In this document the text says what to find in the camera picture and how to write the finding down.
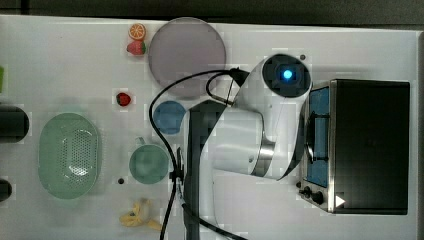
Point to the small red strawberry toy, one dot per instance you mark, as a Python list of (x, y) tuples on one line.
[(123, 99)]

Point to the blue small bowl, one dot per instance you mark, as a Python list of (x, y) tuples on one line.
[(168, 117)]

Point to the pink plush strawberry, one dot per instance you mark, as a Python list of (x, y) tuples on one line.
[(137, 48)]

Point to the grey round plate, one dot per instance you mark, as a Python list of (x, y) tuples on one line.
[(183, 47)]

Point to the silver toaster oven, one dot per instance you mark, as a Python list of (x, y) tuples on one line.
[(356, 154)]

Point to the dark grey cup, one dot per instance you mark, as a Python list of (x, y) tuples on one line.
[(5, 190)]

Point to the green colander basket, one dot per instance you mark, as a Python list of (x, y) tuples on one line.
[(68, 156)]

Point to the plush peeled banana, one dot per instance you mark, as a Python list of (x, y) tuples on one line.
[(140, 215)]

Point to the black pot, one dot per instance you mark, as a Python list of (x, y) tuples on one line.
[(14, 124)]

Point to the green mug cup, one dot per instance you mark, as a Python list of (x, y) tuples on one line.
[(148, 163)]

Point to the orange slice toy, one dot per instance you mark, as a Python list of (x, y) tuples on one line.
[(137, 32)]

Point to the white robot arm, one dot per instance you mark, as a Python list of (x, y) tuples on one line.
[(259, 133)]

